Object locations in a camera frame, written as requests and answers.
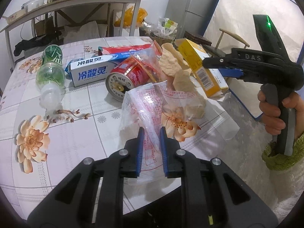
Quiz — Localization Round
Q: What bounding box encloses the red orange snack wrapper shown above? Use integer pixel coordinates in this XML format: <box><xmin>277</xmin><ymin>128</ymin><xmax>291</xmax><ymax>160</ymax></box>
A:
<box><xmin>131</xmin><ymin>41</ymin><xmax>166</xmax><ymax>83</ymax></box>

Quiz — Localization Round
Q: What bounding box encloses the red drink can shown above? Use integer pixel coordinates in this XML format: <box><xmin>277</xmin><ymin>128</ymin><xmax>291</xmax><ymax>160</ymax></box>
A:
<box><xmin>106</xmin><ymin>57</ymin><xmax>150</xmax><ymax>102</ymax></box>

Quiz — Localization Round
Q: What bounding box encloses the grey side table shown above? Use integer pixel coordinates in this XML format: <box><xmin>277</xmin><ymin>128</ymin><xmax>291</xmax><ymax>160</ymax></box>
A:
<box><xmin>2</xmin><ymin>0</ymin><xmax>142</xmax><ymax>67</ymax></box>

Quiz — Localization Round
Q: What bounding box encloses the wooden chair right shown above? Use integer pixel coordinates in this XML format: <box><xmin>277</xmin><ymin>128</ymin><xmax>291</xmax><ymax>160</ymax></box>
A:
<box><xmin>203</xmin><ymin>28</ymin><xmax>250</xmax><ymax>57</ymax></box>

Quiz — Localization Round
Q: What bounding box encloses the right hand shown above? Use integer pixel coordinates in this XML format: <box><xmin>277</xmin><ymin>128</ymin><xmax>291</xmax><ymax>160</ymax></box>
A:
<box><xmin>257</xmin><ymin>90</ymin><xmax>304</xmax><ymax>140</ymax></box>

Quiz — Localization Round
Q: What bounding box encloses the black clothing pile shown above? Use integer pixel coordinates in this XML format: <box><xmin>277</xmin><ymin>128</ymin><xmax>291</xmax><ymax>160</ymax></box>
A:
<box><xmin>13</xmin><ymin>33</ymin><xmax>63</xmax><ymax>57</ymax></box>

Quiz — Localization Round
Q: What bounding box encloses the yellow white carton box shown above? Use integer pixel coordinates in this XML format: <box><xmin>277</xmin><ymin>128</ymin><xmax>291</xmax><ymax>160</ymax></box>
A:
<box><xmin>175</xmin><ymin>39</ymin><xmax>229</xmax><ymax>98</ymax></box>

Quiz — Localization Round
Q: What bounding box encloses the clear red printed plastic bag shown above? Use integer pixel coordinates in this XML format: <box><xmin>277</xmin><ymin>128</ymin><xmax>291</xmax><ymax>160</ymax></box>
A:
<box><xmin>120</xmin><ymin>81</ymin><xmax>206</xmax><ymax>186</ymax></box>

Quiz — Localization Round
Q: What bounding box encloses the white mattress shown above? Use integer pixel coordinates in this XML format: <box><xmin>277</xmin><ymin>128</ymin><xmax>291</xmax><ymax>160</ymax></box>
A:
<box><xmin>202</xmin><ymin>0</ymin><xmax>304</xmax><ymax>122</ymax></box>

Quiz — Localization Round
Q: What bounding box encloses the dark wooden stool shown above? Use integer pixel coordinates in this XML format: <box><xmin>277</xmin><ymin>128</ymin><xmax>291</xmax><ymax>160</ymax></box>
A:
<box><xmin>184</xmin><ymin>31</ymin><xmax>212</xmax><ymax>46</ymax></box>

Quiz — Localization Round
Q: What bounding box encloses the cardboard box with bags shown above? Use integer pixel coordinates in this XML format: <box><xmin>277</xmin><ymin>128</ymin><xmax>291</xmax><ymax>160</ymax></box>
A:
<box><xmin>139</xmin><ymin>18</ymin><xmax>178</xmax><ymax>46</ymax></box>

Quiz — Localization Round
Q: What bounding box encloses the grey refrigerator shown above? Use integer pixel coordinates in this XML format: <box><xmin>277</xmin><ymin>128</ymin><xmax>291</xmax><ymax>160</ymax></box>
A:
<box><xmin>165</xmin><ymin>0</ymin><xmax>219</xmax><ymax>39</ymax></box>

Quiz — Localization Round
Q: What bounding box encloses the brown paper bag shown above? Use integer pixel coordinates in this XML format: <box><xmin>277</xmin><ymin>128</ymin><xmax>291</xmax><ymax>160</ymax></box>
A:
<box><xmin>159</xmin><ymin>43</ymin><xmax>206</xmax><ymax>118</ymax></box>

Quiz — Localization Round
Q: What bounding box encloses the red rice bag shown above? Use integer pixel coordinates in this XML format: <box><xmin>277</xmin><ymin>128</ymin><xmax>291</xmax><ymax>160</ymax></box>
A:
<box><xmin>97</xmin><ymin>44</ymin><xmax>151</xmax><ymax>56</ymax></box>

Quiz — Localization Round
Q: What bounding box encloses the green plastic bottle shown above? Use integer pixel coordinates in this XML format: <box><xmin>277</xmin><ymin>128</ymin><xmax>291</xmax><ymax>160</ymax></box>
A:
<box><xmin>36</xmin><ymin>44</ymin><xmax>65</xmax><ymax>110</ymax></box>

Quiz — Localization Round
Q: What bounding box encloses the blue white toothpaste box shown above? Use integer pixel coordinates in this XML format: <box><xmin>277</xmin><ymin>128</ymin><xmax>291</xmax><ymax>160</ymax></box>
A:
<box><xmin>65</xmin><ymin>52</ymin><xmax>130</xmax><ymax>87</ymax></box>

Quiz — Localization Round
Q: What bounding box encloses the yellow plastic bag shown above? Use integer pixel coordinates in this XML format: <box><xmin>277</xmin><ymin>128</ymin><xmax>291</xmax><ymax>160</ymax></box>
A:
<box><xmin>114</xmin><ymin>6</ymin><xmax>148</xmax><ymax>28</ymax></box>

